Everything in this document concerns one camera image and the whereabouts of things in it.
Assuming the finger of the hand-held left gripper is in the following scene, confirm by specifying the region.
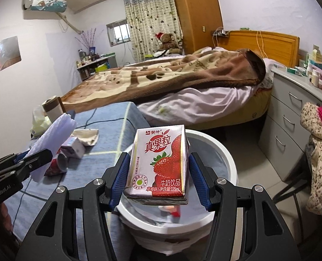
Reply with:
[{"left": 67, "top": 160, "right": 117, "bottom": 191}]
[
  {"left": 0, "top": 148, "right": 55, "bottom": 182},
  {"left": 0, "top": 149, "right": 32, "bottom": 174}
]

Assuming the brown patterned blanket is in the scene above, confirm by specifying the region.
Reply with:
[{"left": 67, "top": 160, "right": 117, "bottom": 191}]
[{"left": 60, "top": 47, "right": 267, "bottom": 113}]

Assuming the blue plaid tablecloth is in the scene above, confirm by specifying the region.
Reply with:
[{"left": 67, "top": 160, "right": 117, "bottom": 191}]
[{"left": 1, "top": 101, "right": 151, "bottom": 251}]

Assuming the purple flower branches vase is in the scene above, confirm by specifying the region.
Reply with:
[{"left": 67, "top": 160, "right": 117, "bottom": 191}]
[{"left": 75, "top": 28, "right": 104, "bottom": 56}]

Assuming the group of boxes and bottles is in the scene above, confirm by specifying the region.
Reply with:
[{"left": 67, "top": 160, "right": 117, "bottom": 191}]
[{"left": 286, "top": 43, "right": 322, "bottom": 95}]

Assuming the grey drawer cabinet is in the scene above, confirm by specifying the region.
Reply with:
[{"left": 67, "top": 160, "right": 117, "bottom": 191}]
[{"left": 259, "top": 67, "right": 322, "bottom": 182}]

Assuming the air conditioner pipe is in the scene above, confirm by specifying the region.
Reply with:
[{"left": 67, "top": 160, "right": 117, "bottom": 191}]
[{"left": 56, "top": 11, "right": 84, "bottom": 33}]

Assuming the white paper packet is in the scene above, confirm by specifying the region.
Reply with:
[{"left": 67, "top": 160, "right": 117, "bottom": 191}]
[{"left": 71, "top": 129, "right": 100, "bottom": 147}]

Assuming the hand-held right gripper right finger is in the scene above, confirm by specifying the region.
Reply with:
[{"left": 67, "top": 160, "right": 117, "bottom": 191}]
[{"left": 189, "top": 152, "right": 303, "bottom": 261}]

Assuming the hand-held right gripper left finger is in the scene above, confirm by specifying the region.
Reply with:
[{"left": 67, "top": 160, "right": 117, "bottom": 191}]
[{"left": 16, "top": 152, "right": 131, "bottom": 261}]

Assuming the reflective wall panel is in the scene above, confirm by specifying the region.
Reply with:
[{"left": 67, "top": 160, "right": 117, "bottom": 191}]
[{"left": 0, "top": 36, "right": 22, "bottom": 71}]

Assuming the pale quilt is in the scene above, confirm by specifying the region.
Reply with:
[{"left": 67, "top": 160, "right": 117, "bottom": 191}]
[{"left": 138, "top": 83, "right": 261, "bottom": 124}]

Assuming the strawberry milk carton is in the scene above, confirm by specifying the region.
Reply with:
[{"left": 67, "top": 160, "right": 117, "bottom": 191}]
[{"left": 123, "top": 124, "right": 190, "bottom": 206}]

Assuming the cluttered side desk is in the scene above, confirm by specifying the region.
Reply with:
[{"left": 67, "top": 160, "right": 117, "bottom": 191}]
[{"left": 76, "top": 53, "right": 116, "bottom": 81}]

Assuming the pale pink pillow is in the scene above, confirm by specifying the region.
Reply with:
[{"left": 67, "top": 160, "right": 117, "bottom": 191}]
[{"left": 259, "top": 57, "right": 279, "bottom": 89}]

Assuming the small purple white carton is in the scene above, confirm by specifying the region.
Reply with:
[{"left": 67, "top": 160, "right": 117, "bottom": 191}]
[{"left": 60, "top": 136, "right": 86, "bottom": 159}]

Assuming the wooden bed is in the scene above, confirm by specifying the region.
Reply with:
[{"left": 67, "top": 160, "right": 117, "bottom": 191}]
[{"left": 59, "top": 30, "right": 300, "bottom": 131}]

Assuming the soft tissue pack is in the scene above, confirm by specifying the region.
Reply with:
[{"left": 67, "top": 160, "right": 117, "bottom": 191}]
[{"left": 30, "top": 105, "right": 54, "bottom": 138}]

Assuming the white round trash bin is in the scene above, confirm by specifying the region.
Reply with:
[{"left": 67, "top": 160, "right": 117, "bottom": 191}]
[{"left": 115, "top": 129, "right": 238, "bottom": 261}]

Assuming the white brown tumbler cup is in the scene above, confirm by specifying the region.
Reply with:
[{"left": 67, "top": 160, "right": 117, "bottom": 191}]
[{"left": 41, "top": 96, "right": 64, "bottom": 123}]

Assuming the brown teddy bear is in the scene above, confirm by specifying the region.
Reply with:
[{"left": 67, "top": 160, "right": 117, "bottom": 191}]
[{"left": 155, "top": 32, "right": 182, "bottom": 56}]

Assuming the wooden wardrobe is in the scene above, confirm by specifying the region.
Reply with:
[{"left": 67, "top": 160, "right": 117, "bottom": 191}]
[{"left": 172, "top": 0, "right": 223, "bottom": 55}]

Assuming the black metal chair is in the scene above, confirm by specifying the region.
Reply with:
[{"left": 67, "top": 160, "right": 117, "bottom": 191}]
[{"left": 272, "top": 133, "right": 319, "bottom": 251}]

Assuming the spotted curtain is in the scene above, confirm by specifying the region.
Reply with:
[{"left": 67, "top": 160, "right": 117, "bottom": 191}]
[{"left": 122, "top": 0, "right": 184, "bottom": 60}]

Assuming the small window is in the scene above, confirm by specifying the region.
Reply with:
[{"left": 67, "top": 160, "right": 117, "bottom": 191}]
[{"left": 106, "top": 19, "right": 131, "bottom": 47}]

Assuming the person's left forearm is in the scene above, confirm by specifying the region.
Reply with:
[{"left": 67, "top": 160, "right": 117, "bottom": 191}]
[{"left": 0, "top": 202, "right": 22, "bottom": 261}]

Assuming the power strip with plugs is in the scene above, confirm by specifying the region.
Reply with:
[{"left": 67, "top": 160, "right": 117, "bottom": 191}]
[{"left": 211, "top": 27, "right": 231, "bottom": 40}]

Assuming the wall air conditioner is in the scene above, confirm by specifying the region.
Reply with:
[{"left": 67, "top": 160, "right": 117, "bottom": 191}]
[{"left": 22, "top": 0, "right": 68, "bottom": 13}]

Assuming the floral quilted garment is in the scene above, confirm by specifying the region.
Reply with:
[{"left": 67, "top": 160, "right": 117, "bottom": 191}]
[{"left": 300, "top": 102, "right": 322, "bottom": 216}]

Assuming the red drink can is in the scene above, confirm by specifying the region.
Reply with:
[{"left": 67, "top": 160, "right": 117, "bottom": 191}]
[{"left": 45, "top": 153, "right": 69, "bottom": 177}]

